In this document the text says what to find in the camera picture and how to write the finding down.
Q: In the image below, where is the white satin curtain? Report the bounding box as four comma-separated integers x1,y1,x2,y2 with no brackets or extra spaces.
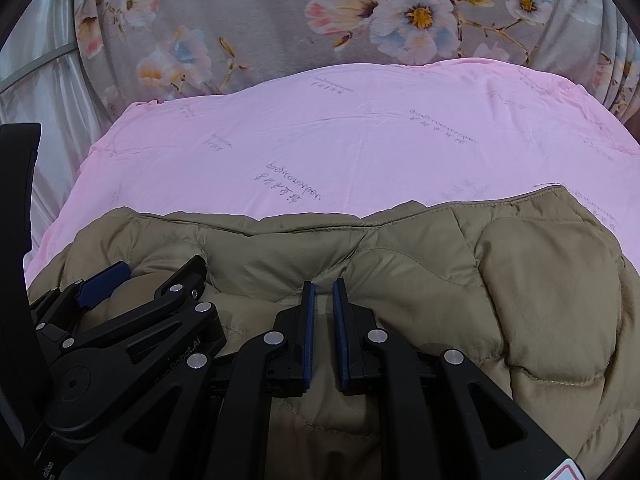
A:
0,0,132,241

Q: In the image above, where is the tan quilted jacket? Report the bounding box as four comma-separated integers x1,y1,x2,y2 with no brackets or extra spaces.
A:
27,185,640,480

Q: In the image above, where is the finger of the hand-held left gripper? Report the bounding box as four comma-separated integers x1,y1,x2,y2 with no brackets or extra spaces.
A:
30,260,133,333
54,255,224,362

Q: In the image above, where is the metal curtain rail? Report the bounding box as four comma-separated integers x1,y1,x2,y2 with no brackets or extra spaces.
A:
0,45,81,97

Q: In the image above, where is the grey floral cloth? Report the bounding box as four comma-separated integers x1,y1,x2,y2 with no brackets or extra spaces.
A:
75,0,640,126

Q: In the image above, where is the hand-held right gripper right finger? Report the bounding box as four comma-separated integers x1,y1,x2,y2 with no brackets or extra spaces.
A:
332,277,572,480

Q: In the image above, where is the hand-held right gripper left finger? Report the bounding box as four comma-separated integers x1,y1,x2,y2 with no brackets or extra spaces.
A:
65,280,317,480

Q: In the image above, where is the pink printed bed sheet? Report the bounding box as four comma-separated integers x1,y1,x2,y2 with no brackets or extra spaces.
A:
22,57,640,291

